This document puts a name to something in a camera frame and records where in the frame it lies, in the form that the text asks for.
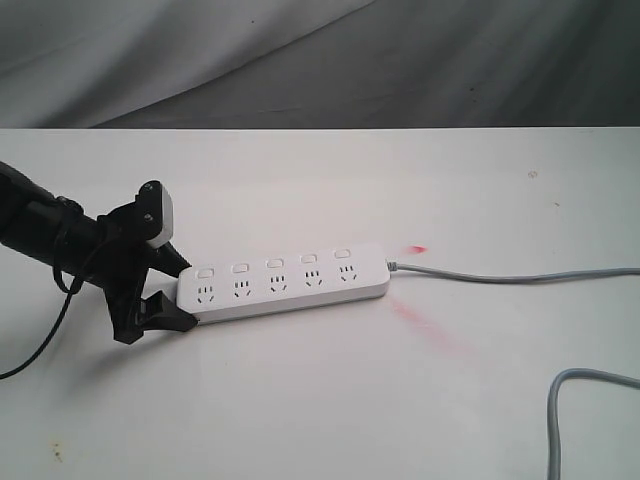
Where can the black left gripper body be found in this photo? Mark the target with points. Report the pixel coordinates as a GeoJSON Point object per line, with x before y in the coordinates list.
{"type": "Point", "coordinates": [120, 267]}

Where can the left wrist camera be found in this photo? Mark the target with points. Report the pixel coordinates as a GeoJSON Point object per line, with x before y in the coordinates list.
{"type": "Point", "coordinates": [153, 214]}

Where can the grey backdrop cloth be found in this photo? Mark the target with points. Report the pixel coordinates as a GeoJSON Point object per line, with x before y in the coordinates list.
{"type": "Point", "coordinates": [318, 64]}

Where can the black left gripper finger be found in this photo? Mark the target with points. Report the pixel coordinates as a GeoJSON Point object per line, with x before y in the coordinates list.
{"type": "Point", "coordinates": [159, 313]}
{"type": "Point", "coordinates": [166, 259]}

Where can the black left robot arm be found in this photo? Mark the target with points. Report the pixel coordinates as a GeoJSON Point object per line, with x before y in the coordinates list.
{"type": "Point", "coordinates": [52, 230]}

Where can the white five-outlet power strip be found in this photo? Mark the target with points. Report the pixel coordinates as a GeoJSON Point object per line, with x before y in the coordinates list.
{"type": "Point", "coordinates": [228, 290]}

